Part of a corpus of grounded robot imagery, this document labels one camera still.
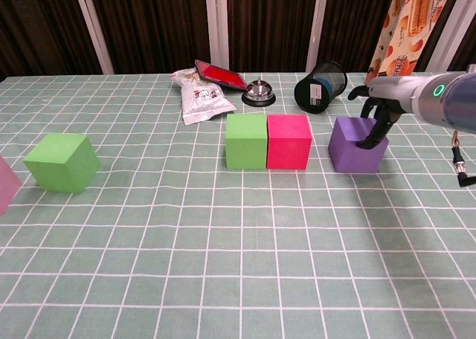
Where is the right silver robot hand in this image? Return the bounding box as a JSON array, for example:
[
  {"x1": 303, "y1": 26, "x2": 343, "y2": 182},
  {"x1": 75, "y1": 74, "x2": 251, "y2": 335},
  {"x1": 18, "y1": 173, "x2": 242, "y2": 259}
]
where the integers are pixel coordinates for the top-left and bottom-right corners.
[{"x1": 347, "y1": 74, "x2": 421, "y2": 150}]

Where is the purple foam cube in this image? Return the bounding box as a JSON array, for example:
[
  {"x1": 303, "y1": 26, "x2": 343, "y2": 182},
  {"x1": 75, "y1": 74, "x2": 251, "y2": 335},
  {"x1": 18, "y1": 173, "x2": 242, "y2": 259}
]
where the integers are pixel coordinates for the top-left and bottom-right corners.
[{"x1": 328, "y1": 116, "x2": 390, "y2": 174}]

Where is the magenta foam cube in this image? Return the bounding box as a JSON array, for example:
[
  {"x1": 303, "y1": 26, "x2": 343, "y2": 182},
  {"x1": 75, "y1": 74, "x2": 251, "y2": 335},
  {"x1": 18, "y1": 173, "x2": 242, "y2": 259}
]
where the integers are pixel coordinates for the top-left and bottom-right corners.
[{"x1": 266, "y1": 113, "x2": 312, "y2": 170}]

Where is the green foam cube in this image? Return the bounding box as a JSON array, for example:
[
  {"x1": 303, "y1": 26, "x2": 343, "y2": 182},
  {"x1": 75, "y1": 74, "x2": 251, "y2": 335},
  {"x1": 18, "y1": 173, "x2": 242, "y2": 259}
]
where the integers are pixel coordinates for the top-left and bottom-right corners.
[
  {"x1": 23, "y1": 133, "x2": 101, "y2": 195},
  {"x1": 225, "y1": 113, "x2": 269, "y2": 170}
]

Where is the orange biscuit box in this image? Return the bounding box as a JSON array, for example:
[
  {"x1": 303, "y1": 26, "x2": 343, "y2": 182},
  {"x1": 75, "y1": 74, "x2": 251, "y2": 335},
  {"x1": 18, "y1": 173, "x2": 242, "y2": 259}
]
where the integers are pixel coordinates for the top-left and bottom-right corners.
[{"x1": 364, "y1": 0, "x2": 450, "y2": 84}]

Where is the blue roll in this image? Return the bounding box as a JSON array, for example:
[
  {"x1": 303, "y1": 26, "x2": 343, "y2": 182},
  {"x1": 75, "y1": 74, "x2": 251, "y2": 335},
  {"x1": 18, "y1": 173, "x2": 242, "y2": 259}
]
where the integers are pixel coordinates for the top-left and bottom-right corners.
[{"x1": 315, "y1": 77, "x2": 335, "y2": 99}]

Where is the black mesh pen holder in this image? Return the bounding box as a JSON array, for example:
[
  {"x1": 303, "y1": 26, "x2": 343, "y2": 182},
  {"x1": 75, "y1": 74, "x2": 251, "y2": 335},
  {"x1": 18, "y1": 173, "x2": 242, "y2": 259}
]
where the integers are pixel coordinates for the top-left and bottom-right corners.
[{"x1": 294, "y1": 60, "x2": 348, "y2": 114}]

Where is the silver call bell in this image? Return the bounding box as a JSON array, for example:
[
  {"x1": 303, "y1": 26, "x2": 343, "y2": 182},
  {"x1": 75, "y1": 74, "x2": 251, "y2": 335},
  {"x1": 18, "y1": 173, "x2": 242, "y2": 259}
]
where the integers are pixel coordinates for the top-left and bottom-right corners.
[{"x1": 241, "y1": 77, "x2": 277, "y2": 107}]

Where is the red ink pad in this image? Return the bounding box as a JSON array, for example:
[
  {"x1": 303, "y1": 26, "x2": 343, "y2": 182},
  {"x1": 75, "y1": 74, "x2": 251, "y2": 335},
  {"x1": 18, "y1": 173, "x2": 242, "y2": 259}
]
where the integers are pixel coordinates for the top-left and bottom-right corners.
[{"x1": 194, "y1": 59, "x2": 248, "y2": 91}]

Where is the white snack bag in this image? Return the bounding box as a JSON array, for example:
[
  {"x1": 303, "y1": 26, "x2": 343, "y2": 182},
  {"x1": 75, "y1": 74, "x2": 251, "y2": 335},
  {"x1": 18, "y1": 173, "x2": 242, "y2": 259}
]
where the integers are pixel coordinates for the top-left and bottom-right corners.
[{"x1": 170, "y1": 67, "x2": 238, "y2": 126}]

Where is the green checkered tablecloth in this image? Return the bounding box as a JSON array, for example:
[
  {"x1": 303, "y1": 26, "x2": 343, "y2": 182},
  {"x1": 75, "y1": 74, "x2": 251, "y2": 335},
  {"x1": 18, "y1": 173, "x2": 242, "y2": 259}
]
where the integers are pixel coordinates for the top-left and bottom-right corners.
[{"x1": 0, "y1": 71, "x2": 476, "y2": 339}]

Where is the dark pleated curtain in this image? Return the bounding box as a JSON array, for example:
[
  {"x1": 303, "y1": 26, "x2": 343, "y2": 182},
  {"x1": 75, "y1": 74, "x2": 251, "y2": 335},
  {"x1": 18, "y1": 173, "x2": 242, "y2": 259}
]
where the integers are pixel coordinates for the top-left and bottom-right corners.
[{"x1": 0, "y1": 0, "x2": 476, "y2": 82}]

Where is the light pink foam cube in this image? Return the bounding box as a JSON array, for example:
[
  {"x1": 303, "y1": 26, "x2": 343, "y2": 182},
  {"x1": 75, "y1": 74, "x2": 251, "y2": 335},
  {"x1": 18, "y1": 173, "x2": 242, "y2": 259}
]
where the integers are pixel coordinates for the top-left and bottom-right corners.
[{"x1": 0, "y1": 155, "x2": 23, "y2": 216}]

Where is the white frame post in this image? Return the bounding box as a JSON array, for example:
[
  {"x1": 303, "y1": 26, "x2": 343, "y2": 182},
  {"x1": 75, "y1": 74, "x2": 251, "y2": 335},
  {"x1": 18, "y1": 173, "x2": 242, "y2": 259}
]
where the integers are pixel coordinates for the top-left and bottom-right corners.
[
  {"x1": 204, "y1": 0, "x2": 230, "y2": 71},
  {"x1": 433, "y1": 0, "x2": 476, "y2": 72},
  {"x1": 306, "y1": 0, "x2": 330, "y2": 72},
  {"x1": 71, "y1": 0, "x2": 115, "y2": 75}
]

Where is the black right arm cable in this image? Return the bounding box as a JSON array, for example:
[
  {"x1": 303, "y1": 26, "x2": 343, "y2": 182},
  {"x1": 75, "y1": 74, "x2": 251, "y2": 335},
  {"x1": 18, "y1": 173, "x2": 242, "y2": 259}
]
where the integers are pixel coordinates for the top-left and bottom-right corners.
[{"x1": 450, "y1": 129, "x2": 476, "y2": 189}]

